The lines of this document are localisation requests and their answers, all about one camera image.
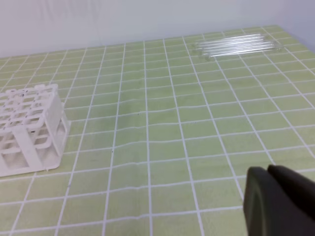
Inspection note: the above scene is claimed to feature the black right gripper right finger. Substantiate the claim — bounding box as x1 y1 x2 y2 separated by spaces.
267 165 315 216

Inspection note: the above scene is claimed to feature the green checkered tablecloth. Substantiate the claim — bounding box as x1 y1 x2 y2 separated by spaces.
0 26 315 236

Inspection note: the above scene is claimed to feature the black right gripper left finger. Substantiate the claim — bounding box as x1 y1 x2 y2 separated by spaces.
243 167 315 236

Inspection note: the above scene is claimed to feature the white test tube rack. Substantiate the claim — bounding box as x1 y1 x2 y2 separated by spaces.
0 84 70 177

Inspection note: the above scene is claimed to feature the clear test tube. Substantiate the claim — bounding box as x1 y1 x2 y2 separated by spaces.
196 40 282 57
194 33 265 48
195 39 275 51
202 43 283 59

